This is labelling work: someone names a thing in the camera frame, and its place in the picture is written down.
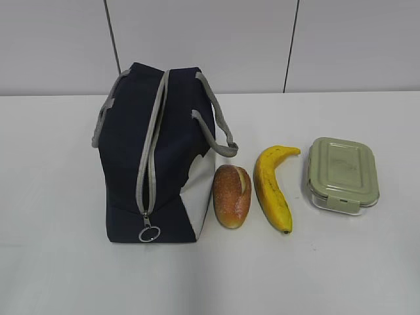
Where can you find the brown bread roll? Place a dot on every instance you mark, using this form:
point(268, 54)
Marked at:
point(231, 195)

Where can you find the navy blue lunch bag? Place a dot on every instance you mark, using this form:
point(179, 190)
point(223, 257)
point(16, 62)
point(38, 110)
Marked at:
point(158, 134)

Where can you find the yellow banana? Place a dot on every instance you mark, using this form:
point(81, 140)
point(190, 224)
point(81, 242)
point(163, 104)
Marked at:
point(269, 195)

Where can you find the green lid food container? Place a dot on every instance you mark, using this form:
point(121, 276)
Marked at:
point(342, 176)

